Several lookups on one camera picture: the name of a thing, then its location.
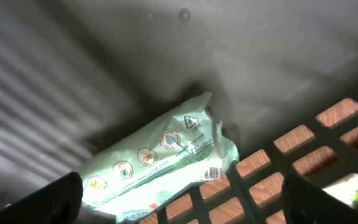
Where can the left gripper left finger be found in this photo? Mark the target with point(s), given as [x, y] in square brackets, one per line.
[57, 203]

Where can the grey plastic shopping basket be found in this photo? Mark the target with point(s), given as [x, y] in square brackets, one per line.
[78, 76]

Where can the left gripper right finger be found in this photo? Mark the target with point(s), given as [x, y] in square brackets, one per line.
[304, 203]

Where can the mint green wipes packet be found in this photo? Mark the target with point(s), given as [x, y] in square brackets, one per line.
[132, 178]

